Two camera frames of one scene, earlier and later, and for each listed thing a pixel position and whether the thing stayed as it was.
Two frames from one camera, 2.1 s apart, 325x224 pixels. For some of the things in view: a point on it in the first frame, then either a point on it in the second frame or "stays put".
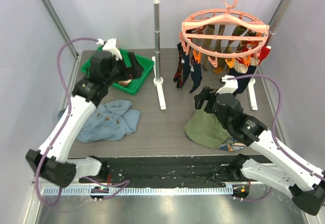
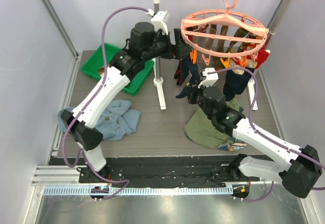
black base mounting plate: [163, 170] stays put
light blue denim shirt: [112, 120] stays put
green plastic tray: [146, 64] stays put
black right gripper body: [205, 100] to [192, 95]
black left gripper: [134, 71] to [172, 51]
